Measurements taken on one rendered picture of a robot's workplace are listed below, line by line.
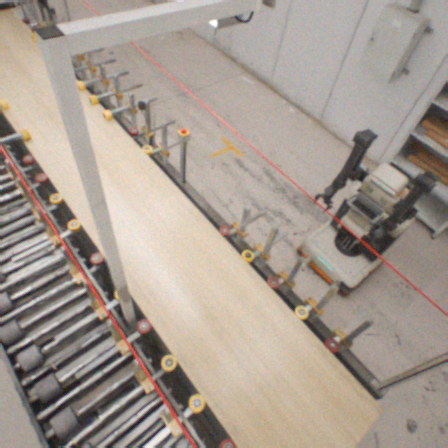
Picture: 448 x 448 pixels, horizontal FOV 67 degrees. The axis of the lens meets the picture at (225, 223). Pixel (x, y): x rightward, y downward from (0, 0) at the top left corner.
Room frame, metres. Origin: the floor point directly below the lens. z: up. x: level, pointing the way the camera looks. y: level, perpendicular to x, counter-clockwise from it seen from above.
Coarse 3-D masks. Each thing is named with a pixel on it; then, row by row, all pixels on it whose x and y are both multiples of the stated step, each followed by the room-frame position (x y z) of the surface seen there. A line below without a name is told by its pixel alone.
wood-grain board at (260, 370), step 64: (0, 64) 2.82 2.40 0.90; (64, 128) 2.12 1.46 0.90; (64, 192) 1.47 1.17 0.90; (128, 192) 1.58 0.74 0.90; (128, 256) 1.06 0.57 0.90; (192, 256) 1.15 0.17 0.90; (192, 320) 0.73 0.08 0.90; (256, 320) 0.80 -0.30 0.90; (256, 384) 0.45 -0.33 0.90; (320, 384) 0.52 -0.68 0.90
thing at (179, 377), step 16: (0, 112) 2.44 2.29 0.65; (16, 144) 2.42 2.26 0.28; (48, 192) 1.98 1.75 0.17; (64, 208) 1.57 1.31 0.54; (80, 240) 1.53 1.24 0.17; (112, 288) 1.14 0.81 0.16; (144, 336) 0.80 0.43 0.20; (160, 352) 0.71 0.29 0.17; (176, 368) 0.52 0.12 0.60; (176, 384) 0.52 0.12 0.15; (192, 384) 0.42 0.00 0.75; (208, 416) 0.31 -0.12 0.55; (208, 432) 0.27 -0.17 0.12; (224, 432) 0.23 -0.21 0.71
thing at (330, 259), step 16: (304, 240) 1.94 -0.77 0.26; (320, 240) 1.96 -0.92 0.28; (336, 240) 2.01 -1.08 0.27; (304, 256) 1.87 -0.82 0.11; (320, 256) 1.79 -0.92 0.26; (336, 256) 1.82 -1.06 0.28; (352, 256) 1.85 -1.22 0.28; (384, 256) 1.93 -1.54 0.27; (320, 272) 1.72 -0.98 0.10; (336, 272) 1.66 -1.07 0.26; (352, 272) 1.68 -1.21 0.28; (368, 272) 1.72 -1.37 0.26; (352, 288) 1.55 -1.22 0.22
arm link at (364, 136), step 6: (360, 132) 1.79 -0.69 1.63; (366, 132) 1.81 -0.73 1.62; (372, 132) 1.85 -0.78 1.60; (360, 138) 1.77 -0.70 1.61; (366, 138) 1.75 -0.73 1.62; (372, 138) 1.78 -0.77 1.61; (366, 150) 1.83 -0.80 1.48; (360, 156) 1.82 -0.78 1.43; (360, 162) 1.85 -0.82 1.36; (354, 168) 1.84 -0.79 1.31; (360, 174) 1.86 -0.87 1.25; (354, 180) 1.83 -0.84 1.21
